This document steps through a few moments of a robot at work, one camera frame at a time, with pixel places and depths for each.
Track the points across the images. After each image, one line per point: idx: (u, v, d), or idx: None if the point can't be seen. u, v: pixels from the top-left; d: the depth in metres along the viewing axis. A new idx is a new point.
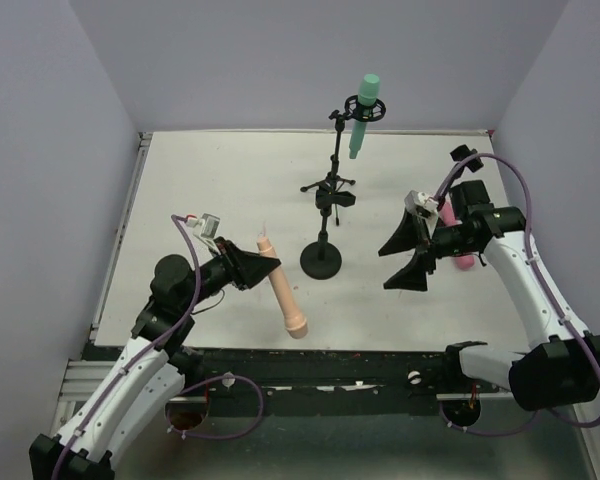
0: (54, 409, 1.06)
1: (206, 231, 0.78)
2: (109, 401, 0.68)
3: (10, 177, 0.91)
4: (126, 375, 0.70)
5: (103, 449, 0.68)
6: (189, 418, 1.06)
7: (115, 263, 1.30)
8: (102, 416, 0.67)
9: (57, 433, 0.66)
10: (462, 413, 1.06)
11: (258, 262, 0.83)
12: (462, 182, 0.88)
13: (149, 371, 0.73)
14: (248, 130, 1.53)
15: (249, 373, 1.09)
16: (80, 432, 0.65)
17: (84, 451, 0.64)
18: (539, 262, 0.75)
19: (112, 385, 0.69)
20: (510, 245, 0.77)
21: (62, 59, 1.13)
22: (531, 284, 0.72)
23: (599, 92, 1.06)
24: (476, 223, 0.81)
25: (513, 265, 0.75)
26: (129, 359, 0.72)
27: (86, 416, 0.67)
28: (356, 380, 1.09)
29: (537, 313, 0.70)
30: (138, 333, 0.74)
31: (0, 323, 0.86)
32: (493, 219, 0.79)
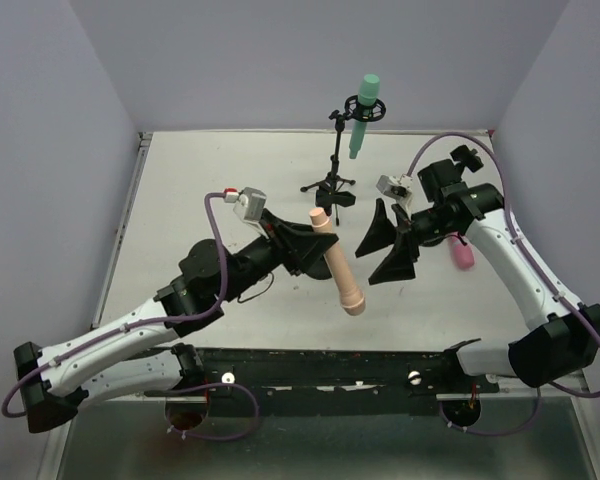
0: None
1: (251, 214, 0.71)
2: (94, 349, 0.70)
3: (11, 174, 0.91)
4: (124, 334, 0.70)
5: (72, 386, 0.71)
6: (189, 419, 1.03)
7: (115, 263, 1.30)
8: (80, 360, 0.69)
9: (43, 351, 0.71)
10: (462, 413, 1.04)
11: (313, 243, 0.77)
12: (431, 165, 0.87)
13: (149, 341, 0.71)
14: (248, 130, 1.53)
15: (249, 374, 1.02)
16: (55, 364, 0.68)
17: (47, 382, 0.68)
18: (525, 241, 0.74)
19: (108, 335, 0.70)
20: (494, 227, 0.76)
21: (62, 58, 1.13)
22: (522, 264, 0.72)
23: None
24: (455, 207, 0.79)
25: (500, 246, 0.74)
26: (138, 319, 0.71)
27: (68, 352, 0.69)
28: (356, 380, 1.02)
29: (532, 293, 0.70)
30: (161, 298, 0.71)
31: (0, 321, 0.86)
32: (470, 201, 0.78)
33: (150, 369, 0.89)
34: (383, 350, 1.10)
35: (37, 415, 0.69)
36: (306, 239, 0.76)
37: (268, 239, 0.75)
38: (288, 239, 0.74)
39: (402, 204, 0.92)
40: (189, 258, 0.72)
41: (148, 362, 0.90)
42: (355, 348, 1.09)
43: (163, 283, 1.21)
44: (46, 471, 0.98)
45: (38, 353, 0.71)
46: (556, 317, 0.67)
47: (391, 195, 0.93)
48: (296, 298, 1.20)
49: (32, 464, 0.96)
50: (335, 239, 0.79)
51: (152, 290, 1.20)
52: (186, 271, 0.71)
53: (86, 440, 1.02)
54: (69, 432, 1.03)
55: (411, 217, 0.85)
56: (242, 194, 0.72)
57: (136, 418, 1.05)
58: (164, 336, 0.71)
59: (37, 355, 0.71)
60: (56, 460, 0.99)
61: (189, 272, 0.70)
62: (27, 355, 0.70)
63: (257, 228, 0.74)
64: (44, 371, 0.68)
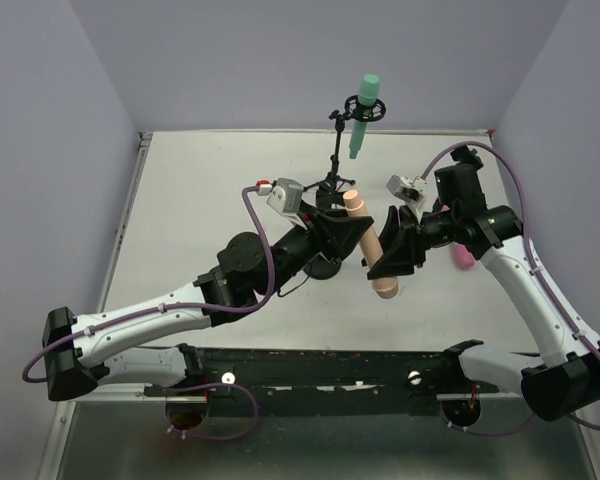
0: (54, 407, 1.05)
1: (289, 207, 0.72)
2: (130, 323, 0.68)
3: (11, 174, 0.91)
4: (161, 313, 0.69)
5: (99, 360, 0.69)
6: (189, 419, 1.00)
7: (114, 262, 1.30)
8: (115, 334, 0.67)
9: (78, 317, 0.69)
10: (462, 413, 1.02)
11: (355, 228, 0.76)
12: (452, 169, 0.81)
13: (183, 325, 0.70)
14: (248, 130, 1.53)
15: (249, 373, 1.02)
16: (90, 334, 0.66)
17: (80, 350, 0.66)
18: (543, 272, 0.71)
19: (145, 312, 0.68)
20: (511, 255, 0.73)
21: (62, 57, 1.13)
22: (540, 297, 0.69)
23: None
24: (471, 230, 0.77)
25: (517, 277, 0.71)
26: (177, 301, 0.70)
27: (104, 323, 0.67)
28: (356, 379, 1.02)
29: (550, 329, 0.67)
30: (200, 284, 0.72)
31: None
32: (488, 226, 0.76)
33: (161, 361, 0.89)
34: (383, 350, 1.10)
35: (63, 384, 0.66)
36: (347, 225, 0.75)
37: (307, 230, 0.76)
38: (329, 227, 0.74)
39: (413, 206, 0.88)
40: (228, 249, 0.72)
41: (159, 354, 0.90)
42: (355, 349, 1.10)
43: (163, 283, 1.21)
44: (46, 471, 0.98)
45: (73, 319, 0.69)
46: (575, 357, 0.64)
47: (401, 196, 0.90)
48: (295, 298, 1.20)
49: (33, 464, 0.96)
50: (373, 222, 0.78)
51: (152, 290, 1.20)
52: (224, 262, 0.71)
53: (86, 440, 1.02)
54: (69, 432, 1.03)
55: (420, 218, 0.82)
56: (276, 188, 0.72)
57: (137, 419, 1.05)
58: (198, 322, 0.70)
59: (71, 321, 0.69)
60: (56, 460, 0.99)
61: (227, 262, 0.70)
62: (61, 320, 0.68)
63: (295, 219, 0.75)
64: (76, 339, 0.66)
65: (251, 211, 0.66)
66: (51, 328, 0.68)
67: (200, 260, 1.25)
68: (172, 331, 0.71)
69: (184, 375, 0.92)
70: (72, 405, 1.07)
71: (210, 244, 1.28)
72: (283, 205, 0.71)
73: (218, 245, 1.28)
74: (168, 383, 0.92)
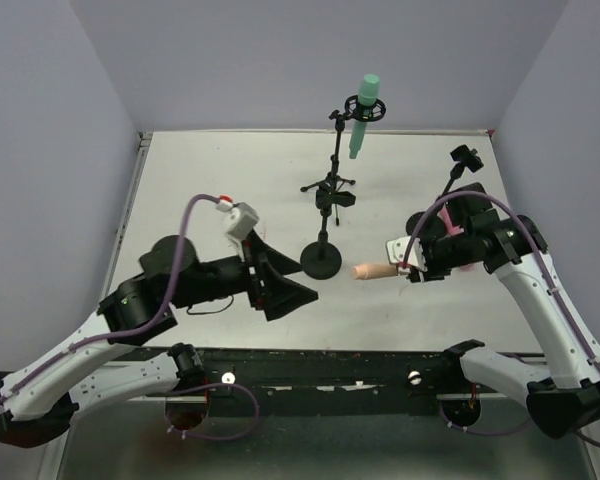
0: (41, 454, 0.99)
1: (236, 231, 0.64)
2: (45, 375, 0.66)
3: (10, 173, 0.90)
4: (71, 355, 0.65)
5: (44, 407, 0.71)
6: (189, 419, 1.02)
7: (114, 263, 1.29)
8: (35, 388, 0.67)
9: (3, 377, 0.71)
10: (462, 413, 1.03)
11: (294, 289, 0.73)
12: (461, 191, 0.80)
13: (101, 356, 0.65)
14: (248, 130, 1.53)
15: (249, 373, 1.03)
16: (13, 394, 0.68)
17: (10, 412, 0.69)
18: (561, 292, 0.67)
19: (55, 359, 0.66)
20: (529, 272, 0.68)
21: (61, 58, 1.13)
22: (557, 319, 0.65)
23: None
24: (488, 241, 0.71)
25: (534, 295, 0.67)
26: (83, 338, 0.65)
27: (22, 381, 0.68)
28: (356, 379, 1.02)
29: (564, 352, 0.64)
30: (101, 311, 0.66)
31: None
32: (505, 236, 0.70)
33: (143, 374, 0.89)
34: (383, 350, 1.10)
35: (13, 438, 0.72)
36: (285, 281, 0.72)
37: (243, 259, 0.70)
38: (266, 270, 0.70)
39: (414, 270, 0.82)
40: (151, 253, 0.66)
41: (141, 368, 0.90)
42: (355, 348, 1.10)
43: None
44: (47, 471, 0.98)
45: (0, 381, 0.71)
46: (589, 383, 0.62)
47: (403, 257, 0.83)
48: None
49: (33, 465, 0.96)
50: (313, 298, 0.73)
51: None
52: (146, 267, 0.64)
53: (86, 439, 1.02)
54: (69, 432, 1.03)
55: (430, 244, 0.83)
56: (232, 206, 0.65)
57: (138, 420, 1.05)
58: (115, 349, 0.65)
59: None
60: (57, 460, 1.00)
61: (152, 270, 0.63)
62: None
63: (236, 244, 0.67)
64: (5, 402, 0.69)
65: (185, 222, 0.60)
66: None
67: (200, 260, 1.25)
68: (100, 362, 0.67)
69: (176, 379, 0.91)
70: None
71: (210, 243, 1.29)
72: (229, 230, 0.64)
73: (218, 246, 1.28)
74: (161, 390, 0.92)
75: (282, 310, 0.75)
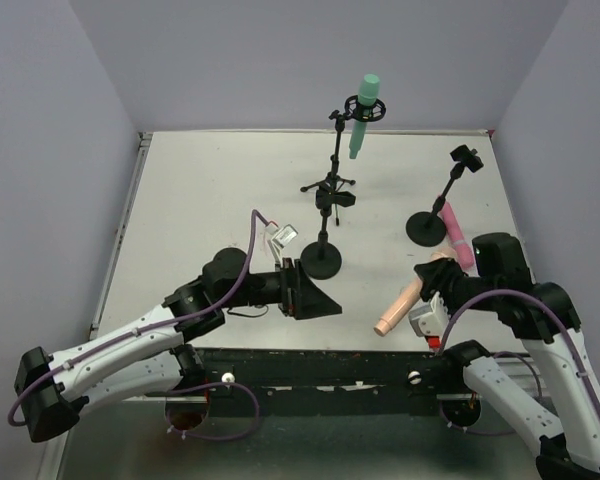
0: (42, 454, 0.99)
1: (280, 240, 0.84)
2: (107, 352, 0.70)
3: (9, 172, 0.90)
4: (136, 338, 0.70)
5: (81, 390, 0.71)
6: (189, 419, 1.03)
7: (115, 263, 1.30)
8: (93, 364, 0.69)
9: (54, 355, 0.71)
10: (462, 413, 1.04)
11: (319, 299, 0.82)
12: (494, 242, 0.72)
13: (160, 344, 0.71)
14: (248, 130, 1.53)
15: (247, 374, 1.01)
16: (68, 367, 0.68)
17: (61, 385, 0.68)
18: (589, 375, 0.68)
19: (119, 339, 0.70)
20: (560, 353, 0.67)
21: (61, 58, 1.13)
22: (584, 405, 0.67)
23: None
24: (518, 313, 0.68)
25: (564, 377, 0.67)
26: (148, 324, 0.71)
27: (81, 355, 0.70)
28: (356, 380, 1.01)
29: (587, 438, 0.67)
30: (167, 304, 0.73)
31: None
32: (538, 313, 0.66)
33: (148, 370, 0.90)
34: (383, 350, 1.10)
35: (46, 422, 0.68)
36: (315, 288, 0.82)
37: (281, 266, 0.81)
38: (303, 272, 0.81)
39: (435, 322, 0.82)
40: (214, 261, 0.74)
41: (145, 363, 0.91)
42: (356, 349, 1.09)
43: (164, 283, 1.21)
44: (47, 471, 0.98)
45: (50, 356, 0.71)
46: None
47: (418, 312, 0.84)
48: None
49: (33, 466, 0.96)
50: (336, 311, 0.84)
51: (153, 290, 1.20)
52: (212, 272, 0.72)
53: (86, 439, 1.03)
54: (69, 432, 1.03)
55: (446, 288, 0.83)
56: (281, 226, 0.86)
57: (138, 420, 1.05)
58: (172, 340, 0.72)
59: (47, 359, 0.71)
60: (57, 460, 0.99)
61: (213, 274, 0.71)
62: (34, 361, 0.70)
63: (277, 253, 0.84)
64: (57, 374, 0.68)
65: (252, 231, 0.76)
66: (26, 371, 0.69)
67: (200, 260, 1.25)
68: (151, 352, 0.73)
69: (179, 377, 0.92)
70: None
71: (211, 243, 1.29)
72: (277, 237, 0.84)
73: (218, 246, 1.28)
74: (161, 388, 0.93)
75: (308, 315, 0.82)
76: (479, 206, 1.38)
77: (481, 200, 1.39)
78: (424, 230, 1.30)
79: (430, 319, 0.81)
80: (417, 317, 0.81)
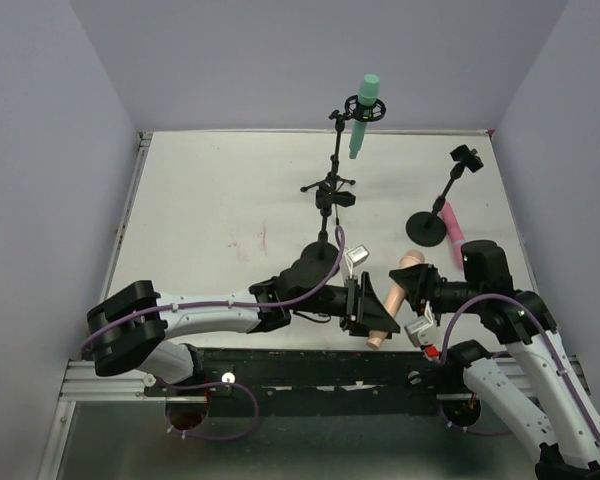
0: (41, 455, 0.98)
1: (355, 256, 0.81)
2: (208, 309, 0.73)
3: (8, 172, 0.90)
4: (228, 308, 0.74)
5: (169, 335, 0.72)
6: (189, 419, 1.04)
7: (115, 263, 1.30)
8: (193, 315, 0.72)
9: (158, 291, 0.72)
10: (462, 413, 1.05)
11: (381, 313, 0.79)
12: (479, 251, 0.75)
13: (242, 323, 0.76)
14: (248, 130, 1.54)
15: (248, 374, 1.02)
16: (176, 308, 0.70)
17: (164, 322, 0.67)
18: (569, 373, 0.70)
19: (215, 303, 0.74)
20: (539, 353, 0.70)
21: (62, 61, 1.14)
22: (566, 401, 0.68)
23: None
24: (499, 318, 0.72)
25: (545, 377, 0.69)
26: (237, 300, 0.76)
27: (186, 302, 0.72)
28: (356, 380, 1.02)
29: (574, 435, 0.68)
30: (253, 290, 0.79)
31: None
32: (516, 317, 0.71)
33: (178, 353, 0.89)
34: (382, 350, 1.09)
35: (130, 356, 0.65)
36: (378, 302, 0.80)
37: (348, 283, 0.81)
38: (369, 284, 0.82)
39: (432, 334, 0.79)
40: (292, 269, 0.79)
41: (176, 346, 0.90)
42: (355, 349, 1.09)
43: (163, 284, 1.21)
44: (46, 472, 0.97)
45: (156, 292, 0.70)
46: (598, 465, 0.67)
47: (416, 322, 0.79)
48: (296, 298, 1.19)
49: (32, 468, 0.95)
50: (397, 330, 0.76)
51: None
52: (288, 278, 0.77)
53: (89, 438, 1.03)
54: (69, 433, 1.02)
55: (433, 299, 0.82)
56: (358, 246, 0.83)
57: (138, 420, 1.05)
58: (248, 324, 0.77)
59: (155, 294, 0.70)
60: (56, 461, 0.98)
61: (289, 280, 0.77)
62: (142, 292, 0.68)
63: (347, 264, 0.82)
64: (163, 311, 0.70)
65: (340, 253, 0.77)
66: (132, 300, 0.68)
67: (200, 260, 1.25)
68: (224, 326, 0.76)
69: (190, 372, 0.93)
70: (72, 404, 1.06)
71: (210, 244, 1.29)
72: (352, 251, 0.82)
73: (218, 246, 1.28)
74: (177, 375, 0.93)
75: (368, 325, 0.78)
76: (479, 206, 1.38)
77: (481, 200, 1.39)
78: (424, 230, 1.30)
79: (430, 331, 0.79)
80: (417, 329, 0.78)
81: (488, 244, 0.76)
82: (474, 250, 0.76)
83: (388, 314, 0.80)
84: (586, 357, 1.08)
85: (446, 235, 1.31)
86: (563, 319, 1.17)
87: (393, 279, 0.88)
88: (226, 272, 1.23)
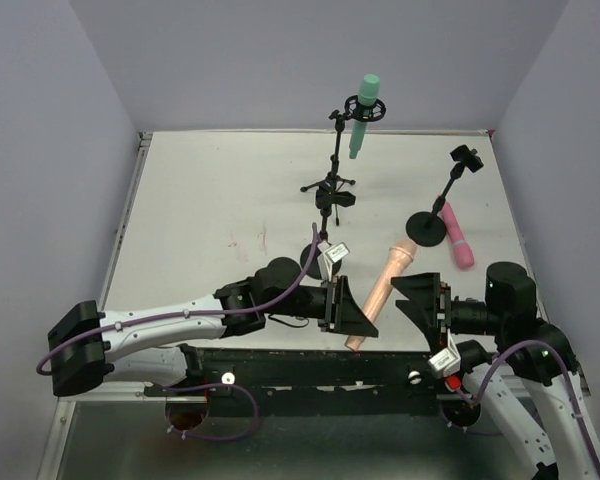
0: (41, 455, 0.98)
1: (333, 256, 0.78)
2: (159, 324, 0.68)
3: (8, 173, 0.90)
4: (184, 318, 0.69)
5: (120, 356, 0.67)
6: (189, 419, 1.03)
7: (115, 263, 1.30)
8: (141, 331, 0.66)
9: (103, 312, 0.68)
10: (462, 413, 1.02)
11: (360, 318, 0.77)
12: (509, 283, 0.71)
13: (204, 332, 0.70)
14: (248, 130, 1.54)
15: (247, 374, 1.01)
16: (119, 327, 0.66)
17: (107, 344, 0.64)
18: (585, 417, 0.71)
19: (171, 315, 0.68)
20: (557, 394, 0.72)
21: (62, 60, 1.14)
22: (576, 444, 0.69)
23: None
24: (520, 355, 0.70)
25: (558, 416, 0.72)
26: (197, 308, 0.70)
27: (132, 319, 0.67)
28: (356, 380, 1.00)
29: (580, 474, 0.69)
30: (218, 295, 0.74)
31: None
32: (540, 357, 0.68)
33: (163, 360, 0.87)
34: (383, 350, 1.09)
35: (79, 378, 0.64)
36: (358, 306, 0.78)
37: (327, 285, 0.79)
38: (347, 288, 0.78)
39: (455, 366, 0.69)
40: (268, 268, 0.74)
41: (161, 352, 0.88)
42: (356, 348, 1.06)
43: (163, 284, 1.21)
44: (46, 472, 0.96)
45: (101, 312, 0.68)
46: None
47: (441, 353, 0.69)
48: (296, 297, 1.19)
49: (32, 467, 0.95)
50: (374, 334, 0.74)
51: (153, 291, 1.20)
52: (262, 278, 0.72)
53: (90, 439, 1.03)
54: (69, 432, 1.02)
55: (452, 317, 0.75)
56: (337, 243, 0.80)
57: (138, 420, 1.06)
58: (213, 332, 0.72)
59: (99, 314, 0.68)
60: (56, 461, 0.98)
61: (264, 280, 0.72)
62: (86, 313, 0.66)
63: (327, 265, 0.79)
64: (105, 332, 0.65)
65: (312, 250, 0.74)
66: (75, 321, 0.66)
67: (200, 261, 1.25)
68: (187, 338, 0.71)
69: (180, 375, 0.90)
70: (72, 404, 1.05)
71: (210, 243, 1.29)
72: (329, 251, 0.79)
73: (218, 246, 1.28)
74: (162, 380, 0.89)
75: (347, 333, 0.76)
76: (478, 207, 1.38)
77: (481, 200, 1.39)
78: (424, 230, 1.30)
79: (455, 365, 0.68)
80: (445, 364, 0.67)
81: (520, 275, 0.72)
82: (504, 281, 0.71)
83: (366, 317, 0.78)
84: (586, 357, 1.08)
85: (446, 235, 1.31)
86: (563, 320, 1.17)
87: (401, 289, 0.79)
88: (227, 272, 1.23)
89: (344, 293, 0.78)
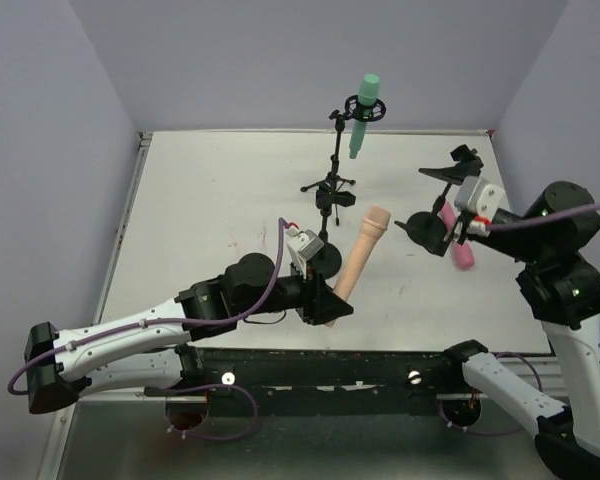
0: (41, 455, 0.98)
1: (307, 251, 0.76)
2: (111, 339, 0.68)
3: (9, 173, 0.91)
4: (142, 329, 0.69)
5: (84, 371, 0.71)
6: (189, 419, 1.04)
7: (114, 263, 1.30)
8: (95, 348, 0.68)
9: (59, 332, 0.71)
10: (462, 413, 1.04)
11: (335, 303, 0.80)
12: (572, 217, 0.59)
13: (164, 340, 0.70)
14: (249, 129, 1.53)
15: (248, 374, 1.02)
16: (71, 348, 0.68)
17: (60, 366, 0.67)
18: None
19: (127, 327, 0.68)
20: (586, 340, 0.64)
21: (62, 60, 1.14)
22: None
23: None
24: (545, 293, 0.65)
25: (584, 364, 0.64)
26: (156, 317, 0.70)
27: (85, 338, 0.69)
28: (356, 379, 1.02)
29: None
30: (180, 300, 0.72)
31: None
32: (570, 297, 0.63)
33: (152, 364, 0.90)
34: (383, 350, 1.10)
35: (45, 397, 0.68)
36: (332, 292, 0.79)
37: (305, 277, 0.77)
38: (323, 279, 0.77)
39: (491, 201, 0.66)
40: (239, 264, 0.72)
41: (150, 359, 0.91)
42: (355, 348, 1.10)
43: (162, 284, 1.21)
44: (46, 472, 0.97)
45: (54, 334, 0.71)
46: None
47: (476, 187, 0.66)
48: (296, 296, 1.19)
49: (32, 466, 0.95)
50: (351, 310, 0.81)
51: (152, 291, 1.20)
52: (231, 276, 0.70)
53: (89, 438, 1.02)
54: (69, 432, 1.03)
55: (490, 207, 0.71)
56: (302, 231, 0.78)
57: (138, 420, 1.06)
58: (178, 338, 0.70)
59: (53, 336, 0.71)
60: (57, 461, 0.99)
61: (234, 277, 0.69)
62: (42, 336, 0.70)
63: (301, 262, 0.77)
64: (58, 353, 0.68)
65: (283, 246, 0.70)
66: (33, 345, 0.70)
67: (200, 261, 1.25)
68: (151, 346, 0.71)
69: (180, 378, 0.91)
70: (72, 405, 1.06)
71: (210, 243, 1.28)
72: (303, 248, 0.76)
73: (218, 246, 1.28)
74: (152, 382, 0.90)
75: (325, 320, 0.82)
76: None
77: None
78: None
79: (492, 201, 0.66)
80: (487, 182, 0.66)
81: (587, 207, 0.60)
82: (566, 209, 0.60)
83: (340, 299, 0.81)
84: None
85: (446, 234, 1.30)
86: None
87: None
88: None
89: (319, 286, 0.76)
